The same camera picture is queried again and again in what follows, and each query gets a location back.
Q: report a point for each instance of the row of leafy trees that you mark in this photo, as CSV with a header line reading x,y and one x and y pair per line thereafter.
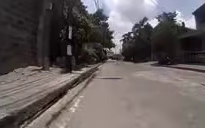
x,y
90,33

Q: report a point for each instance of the dark pole with white signs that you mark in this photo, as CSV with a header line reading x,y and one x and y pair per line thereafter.
x,y
69,40

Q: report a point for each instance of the grey concrete road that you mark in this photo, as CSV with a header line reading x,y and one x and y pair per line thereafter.
x,y
140,100

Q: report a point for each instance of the group of dark trees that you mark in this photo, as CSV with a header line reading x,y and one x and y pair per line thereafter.
x,y
150,40

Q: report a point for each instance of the dark kerbside gutter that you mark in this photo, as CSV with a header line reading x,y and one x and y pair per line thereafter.
x,y
53,97

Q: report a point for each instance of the concrete pole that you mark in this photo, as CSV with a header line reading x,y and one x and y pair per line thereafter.
x,y
45,40

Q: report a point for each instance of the dark vehicle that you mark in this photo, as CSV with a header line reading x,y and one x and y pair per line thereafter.
x,y
165,60

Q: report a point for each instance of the grey concrete pavement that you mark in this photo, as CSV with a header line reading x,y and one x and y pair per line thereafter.
x,y
23,86

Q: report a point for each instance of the raised concrete pavement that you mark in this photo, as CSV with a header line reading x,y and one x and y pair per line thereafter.
x,y
196,67

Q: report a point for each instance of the building with porch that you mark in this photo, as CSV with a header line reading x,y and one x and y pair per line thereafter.
x,y
200,36

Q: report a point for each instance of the dark block wall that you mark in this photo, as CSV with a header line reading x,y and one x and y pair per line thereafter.
x,y
13,33

